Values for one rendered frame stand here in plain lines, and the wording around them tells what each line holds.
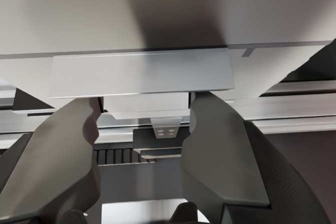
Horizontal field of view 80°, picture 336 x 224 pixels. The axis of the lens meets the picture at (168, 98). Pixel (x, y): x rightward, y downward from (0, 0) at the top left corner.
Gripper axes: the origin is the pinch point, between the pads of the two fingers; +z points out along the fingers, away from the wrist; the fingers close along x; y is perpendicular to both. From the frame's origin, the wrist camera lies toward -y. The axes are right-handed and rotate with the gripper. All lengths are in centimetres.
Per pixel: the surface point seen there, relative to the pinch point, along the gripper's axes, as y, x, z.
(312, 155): 46, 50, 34
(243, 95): 2.9, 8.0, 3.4
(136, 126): 20.7, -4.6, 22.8
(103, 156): 34.2, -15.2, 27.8
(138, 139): 18.6, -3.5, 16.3
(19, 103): 3.3, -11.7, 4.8
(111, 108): 3.9, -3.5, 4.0
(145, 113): 5.7, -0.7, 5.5
